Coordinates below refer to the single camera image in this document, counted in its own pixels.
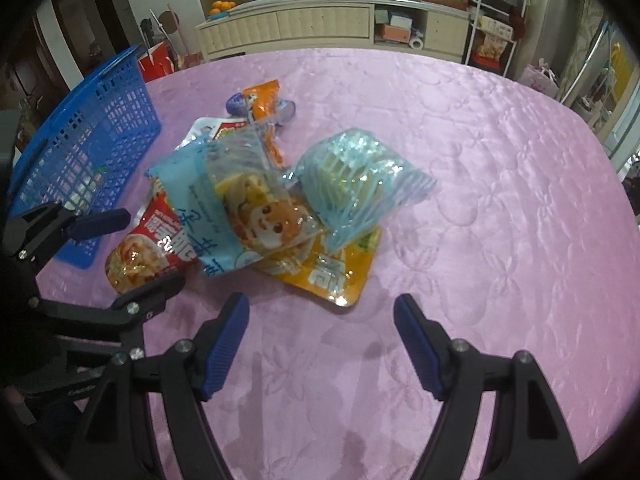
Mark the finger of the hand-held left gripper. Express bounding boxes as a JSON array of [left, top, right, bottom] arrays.
[[5, 201, 132, 263], [27, 272, 187, 361]]

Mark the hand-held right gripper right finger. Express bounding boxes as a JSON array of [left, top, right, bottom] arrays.
[[393, 294, 583, 480]]

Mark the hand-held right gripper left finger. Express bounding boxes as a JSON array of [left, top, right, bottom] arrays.
[[67, 292, 251, 480]]

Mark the red snack packet with window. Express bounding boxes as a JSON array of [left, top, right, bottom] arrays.
[[103, 177, 201, 295]]

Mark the blue plastic basket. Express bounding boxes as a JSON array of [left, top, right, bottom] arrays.
[[9, 44, 163, 268]]

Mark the light blue cartoon snack packet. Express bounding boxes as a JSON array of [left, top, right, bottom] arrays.
[[145, 122, 326, 281]]

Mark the yellow snack packet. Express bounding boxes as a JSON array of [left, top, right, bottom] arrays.
[[250, 225, 383, 308]]

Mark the red and silver snack pouch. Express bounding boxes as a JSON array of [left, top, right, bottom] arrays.
[[185, 116, 251, 148]]

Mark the small purple snack packet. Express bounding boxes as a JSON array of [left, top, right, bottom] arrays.
[[226, 92, 297, 126]]

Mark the clear blue wafer packet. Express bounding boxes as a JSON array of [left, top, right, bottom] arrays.
[[282, 127, 440, 253]]

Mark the orange snack packet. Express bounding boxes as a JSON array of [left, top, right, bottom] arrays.
[[242, 80, 287, 168]]

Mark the pink floral tablecloth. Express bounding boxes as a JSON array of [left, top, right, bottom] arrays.
[[30, 47, 636, 480]]

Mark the red paper bag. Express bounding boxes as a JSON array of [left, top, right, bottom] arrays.
[[137, 42, 178, 83]]

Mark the dark wooden door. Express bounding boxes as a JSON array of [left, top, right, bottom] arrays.
[[30, 0, 128, 111]]

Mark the cream sideboard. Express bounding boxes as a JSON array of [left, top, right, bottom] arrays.
[[195, 0, 473, 65]]

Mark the pink plastic bag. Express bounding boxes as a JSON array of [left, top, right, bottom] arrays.
[[520, 62, 560, 98]]

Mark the printed snack bag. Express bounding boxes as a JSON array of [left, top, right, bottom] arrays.
[[477, 35, 516, 61]]

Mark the orange flat box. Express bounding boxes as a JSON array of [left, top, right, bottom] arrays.
[[376, 25, 412, 43]]

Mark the chrome pole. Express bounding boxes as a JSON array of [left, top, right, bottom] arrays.
[[560, 22, 613, 108]]

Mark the white metal rack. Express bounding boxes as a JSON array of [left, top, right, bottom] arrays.
[[462, 0, 533, 78]]

